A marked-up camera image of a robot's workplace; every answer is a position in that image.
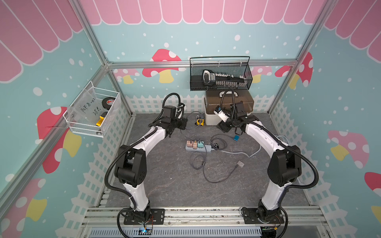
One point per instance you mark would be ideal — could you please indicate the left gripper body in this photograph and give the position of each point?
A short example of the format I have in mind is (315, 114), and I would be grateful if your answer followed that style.
(177, 123)

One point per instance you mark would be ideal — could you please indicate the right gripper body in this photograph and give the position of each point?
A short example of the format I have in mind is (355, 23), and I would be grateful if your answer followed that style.
(229, 124)

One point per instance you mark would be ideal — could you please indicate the teal USB charger adapter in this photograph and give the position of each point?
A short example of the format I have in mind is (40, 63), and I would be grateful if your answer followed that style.
(200, 144)

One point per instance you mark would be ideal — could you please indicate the silver mp3 player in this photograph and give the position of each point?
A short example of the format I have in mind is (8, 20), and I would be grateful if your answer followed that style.
(241, 164)

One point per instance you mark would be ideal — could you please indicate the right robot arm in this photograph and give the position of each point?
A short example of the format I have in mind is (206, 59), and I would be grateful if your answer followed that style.
(285, 164)

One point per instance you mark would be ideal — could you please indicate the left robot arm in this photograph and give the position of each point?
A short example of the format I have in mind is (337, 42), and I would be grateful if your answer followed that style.
(128, 171)

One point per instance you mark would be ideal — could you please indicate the yellow tape measure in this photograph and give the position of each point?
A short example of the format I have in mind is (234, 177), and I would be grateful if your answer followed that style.
(200, 122)

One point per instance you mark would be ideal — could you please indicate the white power strip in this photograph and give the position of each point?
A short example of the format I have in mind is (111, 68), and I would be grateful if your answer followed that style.
(206, 148)

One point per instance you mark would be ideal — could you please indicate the white toolbox brown lid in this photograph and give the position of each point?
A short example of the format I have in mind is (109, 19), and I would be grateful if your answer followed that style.
(213, 99)

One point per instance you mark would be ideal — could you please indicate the socket bit set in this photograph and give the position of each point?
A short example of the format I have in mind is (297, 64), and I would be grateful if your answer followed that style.
(210, 78)

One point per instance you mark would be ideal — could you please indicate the black electrical tape roll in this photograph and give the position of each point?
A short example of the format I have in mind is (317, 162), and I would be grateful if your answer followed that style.
(108, 102)

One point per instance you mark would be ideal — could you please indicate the yellow tool in bin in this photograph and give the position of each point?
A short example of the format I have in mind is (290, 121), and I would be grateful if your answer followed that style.
(100, 121)

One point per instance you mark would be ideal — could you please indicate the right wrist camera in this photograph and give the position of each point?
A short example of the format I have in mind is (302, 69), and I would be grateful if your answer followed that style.
(222, 115)

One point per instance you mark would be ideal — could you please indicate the black wire mesh basket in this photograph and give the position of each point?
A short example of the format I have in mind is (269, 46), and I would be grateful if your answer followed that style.
(235, 65)

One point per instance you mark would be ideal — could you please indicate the clear plastic wall bin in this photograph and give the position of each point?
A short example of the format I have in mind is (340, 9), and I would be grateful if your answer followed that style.
(83, 114)

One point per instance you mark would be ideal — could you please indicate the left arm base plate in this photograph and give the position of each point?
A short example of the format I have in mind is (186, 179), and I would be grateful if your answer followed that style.
(148, 216)

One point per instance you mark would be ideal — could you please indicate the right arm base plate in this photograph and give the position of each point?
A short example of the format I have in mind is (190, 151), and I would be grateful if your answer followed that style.
(260, 215)

